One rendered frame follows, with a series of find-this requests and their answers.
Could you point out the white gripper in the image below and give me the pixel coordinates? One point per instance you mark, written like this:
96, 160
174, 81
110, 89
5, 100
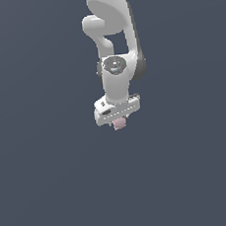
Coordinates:
118, 110

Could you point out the small pink object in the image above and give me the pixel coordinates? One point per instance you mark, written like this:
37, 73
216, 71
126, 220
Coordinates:
120, 123

